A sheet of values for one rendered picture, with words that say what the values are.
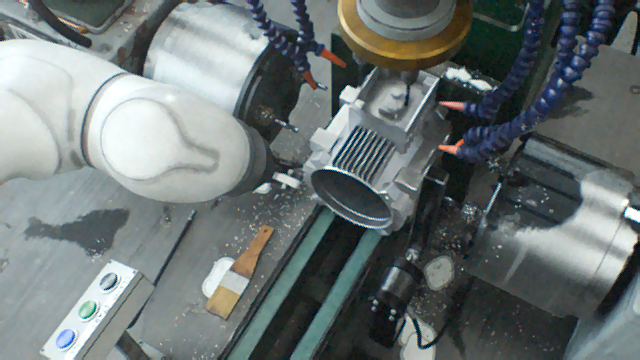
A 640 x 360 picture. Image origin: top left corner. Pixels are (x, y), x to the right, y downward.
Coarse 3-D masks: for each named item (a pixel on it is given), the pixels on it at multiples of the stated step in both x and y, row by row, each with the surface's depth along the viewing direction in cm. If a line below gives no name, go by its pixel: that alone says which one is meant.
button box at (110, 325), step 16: (112, 272) 102; (128, 272) 101; (96, 288) 101; (112, 288) 99; (128, 288) 99; (144, 288) 102; (80, 304) 100; (112, 304) 98; (128, 304) 100; (64, 320) 99; (80, 320) 98; (96, 320) 97; (112, 320) 98; (128, 320) 100; (80, 336) 96; (96, 336) 96; (112, 336) 98; (48, 352) 96; (64, 352) 95; (80, 352) 94; (96, 352) 97
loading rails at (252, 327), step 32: (320, 224) 121; (288, 256) 117; (320, 256) 125; (352, 256) 118; (384, 256) 126; (288, 288) 115; (320, 288) 123; (352, 288) 114; (256, 320) 113; (288, 320) 124; (320, 320) 112; (352, 320) 124; (224, 352) 109; (256, 352) 113; (320, 352) 109
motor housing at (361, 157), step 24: (336, 120) 114; (432, 120) 114; (336, 144) 111; (360, 144) 108; (384, 144) 108; (432, 144) 112; (312, 168) 111; (336, 168) 107; (360, 168) 105; (384, 168) 107; (408, 168) 109; (336, 192) 120; (360, 192) 121; (360, 216) 119; (384, 216) 116
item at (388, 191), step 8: (432, 112) 113; (440, 112) 112; (440, 120) 113; (320, 152) 108; (312, 160) 109; (320, 160) 108; (328, 160) 108; (384, 184) 106; (392, 184) 105; (384, 192) 105; (392, 192) 105; (320, 200) 119; (384, 200) 107; (392, 200) 105; (384, 232) 116
